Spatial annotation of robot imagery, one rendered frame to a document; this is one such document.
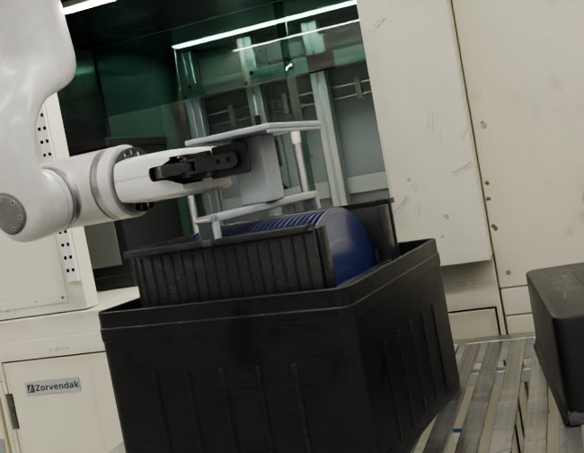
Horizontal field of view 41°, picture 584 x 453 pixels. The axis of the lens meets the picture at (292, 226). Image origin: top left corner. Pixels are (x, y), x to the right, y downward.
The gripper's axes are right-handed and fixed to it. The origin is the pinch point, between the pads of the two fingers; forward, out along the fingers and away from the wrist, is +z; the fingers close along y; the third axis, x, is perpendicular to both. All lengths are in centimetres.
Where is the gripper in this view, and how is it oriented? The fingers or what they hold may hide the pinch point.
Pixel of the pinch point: (251, 156)
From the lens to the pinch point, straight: 83.7
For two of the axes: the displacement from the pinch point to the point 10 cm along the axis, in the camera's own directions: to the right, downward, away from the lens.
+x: -1.8, -9.8, -0.6
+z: 8.8, -1.3, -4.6
